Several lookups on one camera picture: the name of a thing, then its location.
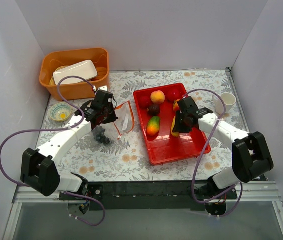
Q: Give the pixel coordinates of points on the peach fruit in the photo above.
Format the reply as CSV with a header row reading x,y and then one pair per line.
x,y
157,97

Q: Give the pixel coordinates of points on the wrinkled red fruit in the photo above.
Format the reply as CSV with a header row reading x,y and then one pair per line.
x,y
145,102

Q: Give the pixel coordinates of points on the yellow plate in tub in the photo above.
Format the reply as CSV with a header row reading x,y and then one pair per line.
x,y
52,80

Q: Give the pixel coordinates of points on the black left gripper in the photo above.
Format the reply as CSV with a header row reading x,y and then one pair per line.
x,y
105,117

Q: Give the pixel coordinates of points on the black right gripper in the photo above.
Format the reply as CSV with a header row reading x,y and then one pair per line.
x,y
181,122

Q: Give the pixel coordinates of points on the red plastic tray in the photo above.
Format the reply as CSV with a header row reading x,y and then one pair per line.
x,y
164,148

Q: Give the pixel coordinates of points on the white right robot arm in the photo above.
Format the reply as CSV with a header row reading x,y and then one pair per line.
x,y
251,157

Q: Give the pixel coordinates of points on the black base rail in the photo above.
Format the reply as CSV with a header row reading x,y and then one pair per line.
x,y
144,195

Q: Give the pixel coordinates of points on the patterned small bowl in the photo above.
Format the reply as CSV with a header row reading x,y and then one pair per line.
x,y
60,112

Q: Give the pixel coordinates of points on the clear zip bag orange zipper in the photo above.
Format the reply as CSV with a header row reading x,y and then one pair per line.
x,y
125,123

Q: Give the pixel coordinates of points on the white rectangular dish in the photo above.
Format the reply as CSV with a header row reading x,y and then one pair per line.
x,y
85,69

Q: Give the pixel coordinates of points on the orange red tomato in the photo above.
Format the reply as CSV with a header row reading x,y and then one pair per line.
x,y
176,106

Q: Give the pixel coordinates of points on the green orange mango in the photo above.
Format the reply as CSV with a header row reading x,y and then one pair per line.
x,y
153,126

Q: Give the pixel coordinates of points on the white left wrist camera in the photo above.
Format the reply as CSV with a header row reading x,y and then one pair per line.
x,y
103,88

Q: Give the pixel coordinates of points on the orange plastic tub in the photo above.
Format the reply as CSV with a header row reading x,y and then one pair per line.
x,y
100,58

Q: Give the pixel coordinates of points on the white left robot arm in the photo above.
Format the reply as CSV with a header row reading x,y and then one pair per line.
x,y
39,167

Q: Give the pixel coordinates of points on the dark grape bunch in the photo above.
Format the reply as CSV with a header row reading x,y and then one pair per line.
x,y
100,137

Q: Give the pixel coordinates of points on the white mug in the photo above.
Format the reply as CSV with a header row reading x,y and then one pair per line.
x,y
229,100

